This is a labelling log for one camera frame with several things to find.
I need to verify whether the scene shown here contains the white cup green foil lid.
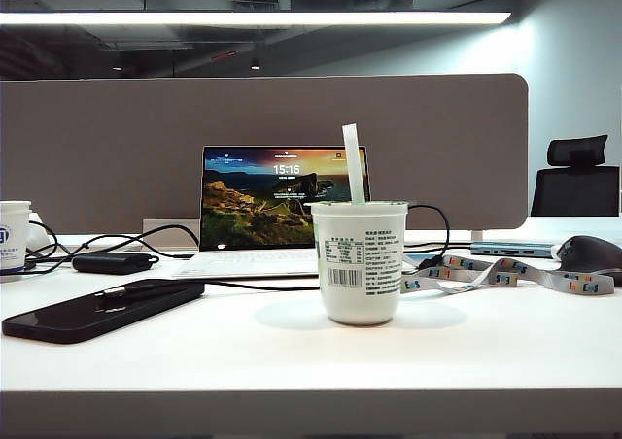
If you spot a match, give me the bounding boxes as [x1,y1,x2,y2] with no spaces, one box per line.
[309,200,409,326]

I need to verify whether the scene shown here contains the black charger cable silver plug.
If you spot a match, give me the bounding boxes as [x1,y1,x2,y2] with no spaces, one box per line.
[94,204,452,300]

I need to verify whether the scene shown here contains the black smartphone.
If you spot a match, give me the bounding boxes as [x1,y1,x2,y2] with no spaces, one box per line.
[1,278,206,346]

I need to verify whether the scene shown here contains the grey fabric desk partition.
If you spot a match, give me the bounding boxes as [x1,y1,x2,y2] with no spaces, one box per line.
[0,73,530,236]

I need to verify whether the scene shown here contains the white laptop landscape wallpaper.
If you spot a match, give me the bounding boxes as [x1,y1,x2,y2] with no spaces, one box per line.
[170,145,418,280]

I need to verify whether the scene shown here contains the long white ceiling light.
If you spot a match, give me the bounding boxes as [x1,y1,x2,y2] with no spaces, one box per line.
[0,11,513,26]

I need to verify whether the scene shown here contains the blue grey usb hub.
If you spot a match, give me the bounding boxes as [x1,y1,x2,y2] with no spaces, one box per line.
[469,241,559,259]

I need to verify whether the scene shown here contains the black power adapter brick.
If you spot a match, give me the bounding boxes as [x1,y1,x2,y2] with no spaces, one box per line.
[71,252,160,276]

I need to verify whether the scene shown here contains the black mesh office chair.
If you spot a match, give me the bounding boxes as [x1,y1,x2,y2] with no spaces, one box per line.
[529,134,622,218]

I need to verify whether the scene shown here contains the white crumpled tissue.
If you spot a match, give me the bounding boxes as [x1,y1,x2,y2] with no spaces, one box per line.
[27,210,59,258]

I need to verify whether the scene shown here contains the black computer mouse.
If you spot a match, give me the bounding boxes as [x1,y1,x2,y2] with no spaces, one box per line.
[555,234,622,287]

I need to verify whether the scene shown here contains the white paper cup blue logo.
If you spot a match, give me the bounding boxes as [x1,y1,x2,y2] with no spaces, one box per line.
[0,200,33,279]

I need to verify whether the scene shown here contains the black power adapter cable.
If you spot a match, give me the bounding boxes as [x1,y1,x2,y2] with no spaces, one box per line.
[21,219,200,275]

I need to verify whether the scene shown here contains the grey lanyard coloured letters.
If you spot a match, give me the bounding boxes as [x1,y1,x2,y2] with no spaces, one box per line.
[400,254,616,297]

